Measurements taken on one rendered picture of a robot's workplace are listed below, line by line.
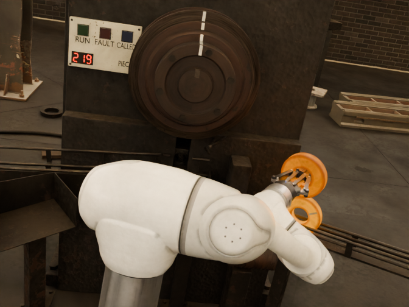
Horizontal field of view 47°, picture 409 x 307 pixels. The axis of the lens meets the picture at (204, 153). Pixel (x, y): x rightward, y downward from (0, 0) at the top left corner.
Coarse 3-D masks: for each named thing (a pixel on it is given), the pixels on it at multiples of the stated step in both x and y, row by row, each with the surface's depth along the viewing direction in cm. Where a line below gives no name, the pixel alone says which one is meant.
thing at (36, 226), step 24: (0, 192) 160; (24, 192) 166; (48, 192) 172; (72, 192) 159; (0, 216) 162; (24, 216) 163; (48, 216) 165; (72, 216) 162; (0, 240) 151; (24, 240) 152; (24, 264) 169; (24, 288) 174
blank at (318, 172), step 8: (288, 160) 156; (296, 160) 154; (304, 160) 152; (312, 160) 151; (320, 160) 153; (288, 168) 157; (304, 168) 153; (312, 168) 152; (320, 168) 150; (312, 176) 153; (320, 176) 151; (304, 184) 157; (312, 184) 154; (320, 184) 152; (312, 192) 155
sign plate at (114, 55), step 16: (96, 32) 170; (112, 32) 171; (80, 48) 173; (96, 48) 173; (112, 48) 173; (128, 48) 173; (80, 64) 175; (96, 64) 175; (112, 64) 176; (128, 64) 176
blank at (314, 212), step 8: (296, 200) 170; (304, 200) 169; (312, 200) 169; (288, 208) 173; (304, 208) 170; (312, 208) 168; (320, 208) 169; (312, 216) 169; (320, 216) 168; (304, 224) 172; (312, 224) 170; (312, 232) 171
